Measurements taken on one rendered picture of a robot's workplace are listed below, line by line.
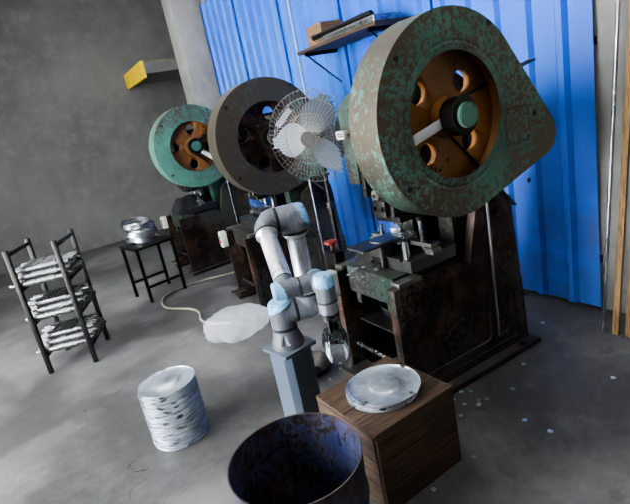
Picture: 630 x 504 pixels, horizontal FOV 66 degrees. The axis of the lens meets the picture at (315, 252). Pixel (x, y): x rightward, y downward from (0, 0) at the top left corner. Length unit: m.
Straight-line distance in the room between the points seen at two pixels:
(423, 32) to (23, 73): 7.22
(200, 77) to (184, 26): 0.66
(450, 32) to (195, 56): 5.55
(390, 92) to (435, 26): 0.33
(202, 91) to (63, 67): 2.33
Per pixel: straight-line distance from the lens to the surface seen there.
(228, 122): 3.49
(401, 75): 1.93
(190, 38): 7.39
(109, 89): 8.71
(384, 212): 2.42
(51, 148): 8.54
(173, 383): 2.62
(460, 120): 2.05
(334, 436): 1.79
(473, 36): 2.22
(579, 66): 3.12
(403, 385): 2.02
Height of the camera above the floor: 1.47
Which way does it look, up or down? 16 degrees down
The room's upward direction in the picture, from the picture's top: 11 degrees counter-clockwise
